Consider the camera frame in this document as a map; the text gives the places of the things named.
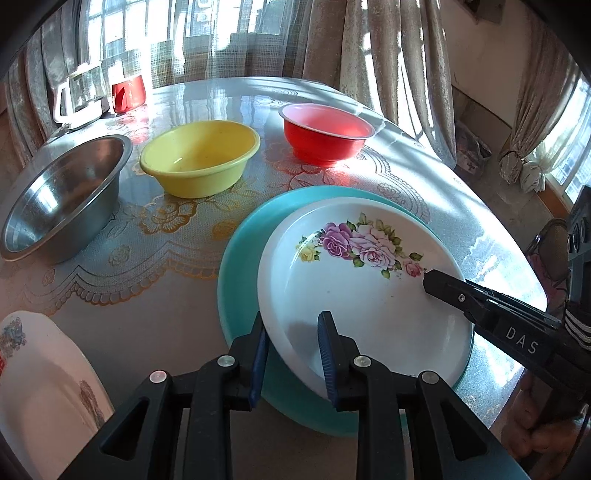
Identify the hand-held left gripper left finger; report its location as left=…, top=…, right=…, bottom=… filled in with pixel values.
left=60, top=311, right=271, bottom=480

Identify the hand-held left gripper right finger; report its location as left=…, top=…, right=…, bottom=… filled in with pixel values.
left=317, top=311, right=532, bottom=480

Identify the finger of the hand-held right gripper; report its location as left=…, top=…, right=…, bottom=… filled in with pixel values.
left=422, top=269, right=561, bottom=330

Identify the white floral plate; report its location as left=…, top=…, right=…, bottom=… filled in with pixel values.
left=257, top=199, right=474, bottom=400

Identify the teal plate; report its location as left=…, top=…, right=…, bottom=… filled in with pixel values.
left=217, top=185, right=474, bottom=437

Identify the red plastic bowl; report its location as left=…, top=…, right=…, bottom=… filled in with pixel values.
left=279, top=103, right=376, bottom=168

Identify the white plate with red print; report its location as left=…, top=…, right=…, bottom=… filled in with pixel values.
left=0, top=310, right=115, bottom=480

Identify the person's right hand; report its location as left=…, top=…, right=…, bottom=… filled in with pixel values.
left=502, top=401, right=581, bottom=462

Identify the lace patterned tablecloth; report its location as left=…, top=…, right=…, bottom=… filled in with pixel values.
left=0, top=76, right=550, bottom=480

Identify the patterned cloth bundle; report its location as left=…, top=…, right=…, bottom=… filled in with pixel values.
left=456, top=124, right=493, bottom=175

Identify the yellow plastic bowl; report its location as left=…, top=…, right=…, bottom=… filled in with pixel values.
left=139, top=121, right=262, bottom=199

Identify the knotted beige curtain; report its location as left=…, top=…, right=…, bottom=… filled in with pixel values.
left=499, top=18, right=583, bottom=193

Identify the bright side window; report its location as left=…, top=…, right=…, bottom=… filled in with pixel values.
left=531, top=78, right=591, bottom=199

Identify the wide beige curtain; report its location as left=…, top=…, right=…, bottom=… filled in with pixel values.
left=295, top=0, right=458, bottom=169

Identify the stainless steel bowl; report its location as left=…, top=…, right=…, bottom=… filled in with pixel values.
left=0, top=135, right=134, bottom=265

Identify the red mug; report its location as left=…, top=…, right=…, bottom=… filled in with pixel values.
left=111, top=75, right=147, bottom=115

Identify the sheer checked curtain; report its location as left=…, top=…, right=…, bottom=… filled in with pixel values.
left=78, top=0, right=352, bottom=88

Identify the narrow beige curtain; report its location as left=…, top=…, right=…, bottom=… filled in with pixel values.
left=4, top=18, right=88, bottom=144

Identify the chair with metal frame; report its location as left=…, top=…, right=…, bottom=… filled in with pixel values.
left=526, top=219, right=571, bottom=301

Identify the wall recess panel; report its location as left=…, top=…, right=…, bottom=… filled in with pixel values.
left=463, top=0, right=506, bottom=25

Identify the glass kettle with white handle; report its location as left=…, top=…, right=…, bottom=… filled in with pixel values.
left=53, top=65, right=109, bottom=130

